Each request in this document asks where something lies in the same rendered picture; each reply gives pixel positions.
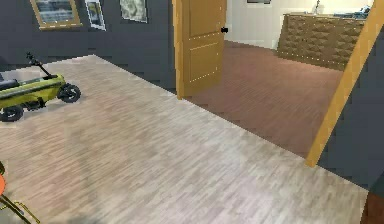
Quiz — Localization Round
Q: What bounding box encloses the yellow wooden room door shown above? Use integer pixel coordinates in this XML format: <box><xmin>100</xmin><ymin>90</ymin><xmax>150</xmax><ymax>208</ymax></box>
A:
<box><xmin>171</xmin><ymin>0</ymin><xmax>228</xmax><ymax>100</ymax></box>

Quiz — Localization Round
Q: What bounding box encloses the white framed picture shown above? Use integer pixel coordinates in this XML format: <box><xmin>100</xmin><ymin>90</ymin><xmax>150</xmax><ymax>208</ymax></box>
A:
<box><xmin>84</xmin><ymin>0</ymin><xmax>107</xmax><ymax>32</ymax></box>

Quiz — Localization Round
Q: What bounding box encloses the brown textured sideboard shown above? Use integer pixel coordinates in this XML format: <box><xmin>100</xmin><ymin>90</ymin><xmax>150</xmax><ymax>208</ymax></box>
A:
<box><xmin>276</xmin><ymin>12</ymin><xmax>367</xmax><ymax>72</ymax></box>

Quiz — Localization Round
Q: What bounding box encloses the yellow-green electric scooter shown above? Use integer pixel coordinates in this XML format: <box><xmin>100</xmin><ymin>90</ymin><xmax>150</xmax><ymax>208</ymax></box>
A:
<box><xmin>0</xmin><ymin>51</ymin><xmax>82</xmax><ymax>123</ymax></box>

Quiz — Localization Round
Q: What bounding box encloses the gold framed picture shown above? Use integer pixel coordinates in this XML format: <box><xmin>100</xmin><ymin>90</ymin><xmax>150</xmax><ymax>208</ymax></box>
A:
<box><xmin>29</xmin><ymin>0</ymin><xmax>83</xmax><ymax>31</ymax></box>

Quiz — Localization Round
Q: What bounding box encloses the dark brown wooden furniture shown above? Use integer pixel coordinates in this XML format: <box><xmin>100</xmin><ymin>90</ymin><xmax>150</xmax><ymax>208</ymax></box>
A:
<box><xmin>360</xmin><ymin>173</ymin><xmax>384</xmax><ymax>224</ymax></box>

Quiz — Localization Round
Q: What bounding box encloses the grey frameless wall picture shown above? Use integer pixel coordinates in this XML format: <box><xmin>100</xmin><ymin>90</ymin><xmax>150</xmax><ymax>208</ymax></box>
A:
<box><xmin>119</xmin><ymin>0</ymin><xmax>148</xmax><ymax>24</ymax></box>

